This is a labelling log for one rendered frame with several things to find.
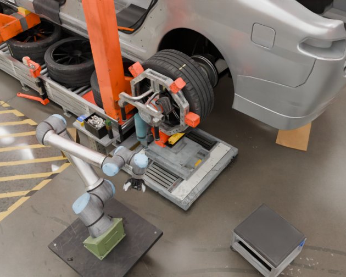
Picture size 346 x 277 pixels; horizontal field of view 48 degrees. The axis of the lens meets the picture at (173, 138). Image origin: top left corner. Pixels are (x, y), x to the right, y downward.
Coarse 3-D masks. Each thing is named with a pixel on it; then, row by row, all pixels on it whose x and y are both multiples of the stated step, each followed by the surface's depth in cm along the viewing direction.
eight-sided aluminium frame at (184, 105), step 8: (144, 72) 289; (152, 72) 289; (136, 80) 301; (160, 80) 282; (168, 80) 281; (136, 88) 316; (168, 88) 282; (136, 96) 316; (176, 96) 281; (184, 104) 284; (184, 112) 286; (184, 120) 292; (160, 128) 319; (168, 128) 320; (176, 128) 304; (184, 128) 297
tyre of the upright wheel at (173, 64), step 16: (144, 64) 297; (160, 64) 286; (176, 64) 286; (192, 64) 290; (192, 80) 284; (208, 80) 293; (192, 96) 283; (208, 96) 296; (192, 112) 293; (208, 112) 307; (192, 128) 306
